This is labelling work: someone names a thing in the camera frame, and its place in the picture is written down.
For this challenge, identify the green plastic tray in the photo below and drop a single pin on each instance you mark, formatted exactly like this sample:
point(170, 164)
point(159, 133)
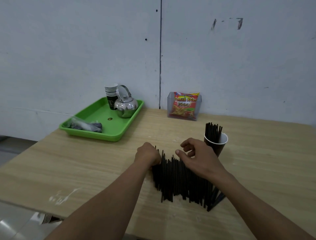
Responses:
point(116, 128)

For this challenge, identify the pile of black straws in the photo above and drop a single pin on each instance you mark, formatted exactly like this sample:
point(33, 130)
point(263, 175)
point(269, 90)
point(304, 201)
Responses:
point(172, 179)

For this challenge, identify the person's left fingers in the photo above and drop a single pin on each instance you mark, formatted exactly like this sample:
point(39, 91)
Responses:
point(157, 157)

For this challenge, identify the bunch of upright black straws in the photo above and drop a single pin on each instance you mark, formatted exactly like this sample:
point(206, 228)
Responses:
point(212, 133)

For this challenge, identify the person's left hand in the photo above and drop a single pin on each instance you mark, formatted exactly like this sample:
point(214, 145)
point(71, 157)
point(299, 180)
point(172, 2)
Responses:
point(146, 154)

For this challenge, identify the person's right forearm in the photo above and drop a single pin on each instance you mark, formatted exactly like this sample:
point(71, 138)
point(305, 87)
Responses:
point(256, 210)

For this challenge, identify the shiny steel kettle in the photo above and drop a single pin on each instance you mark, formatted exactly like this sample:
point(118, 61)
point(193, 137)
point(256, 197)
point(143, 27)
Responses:
point(126, 106)

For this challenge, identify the person's left forearm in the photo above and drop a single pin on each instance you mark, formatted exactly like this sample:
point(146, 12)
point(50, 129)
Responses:
point(108, 207)

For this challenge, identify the clear plastic bag with contents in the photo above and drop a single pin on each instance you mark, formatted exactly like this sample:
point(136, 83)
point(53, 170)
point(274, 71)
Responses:
point(85, 125)

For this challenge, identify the stack of black paper cups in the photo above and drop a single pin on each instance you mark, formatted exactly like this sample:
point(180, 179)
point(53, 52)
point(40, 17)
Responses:
point(111, 95)

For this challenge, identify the clear acrylic holder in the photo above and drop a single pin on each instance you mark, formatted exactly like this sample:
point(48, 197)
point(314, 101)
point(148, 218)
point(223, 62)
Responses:
point(200, 108)

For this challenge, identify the person's right hand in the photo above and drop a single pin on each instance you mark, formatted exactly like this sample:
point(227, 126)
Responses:
point(202, 158)

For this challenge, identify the person's right thumb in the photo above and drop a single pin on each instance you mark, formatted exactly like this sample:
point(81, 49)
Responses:
point(182, 155)

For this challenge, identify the red snack packet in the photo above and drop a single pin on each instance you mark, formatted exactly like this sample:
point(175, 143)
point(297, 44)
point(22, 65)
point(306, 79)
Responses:
point(184, 106)

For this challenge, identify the black paper cup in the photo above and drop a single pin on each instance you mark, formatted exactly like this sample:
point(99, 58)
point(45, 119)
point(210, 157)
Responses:
point(221, 148)

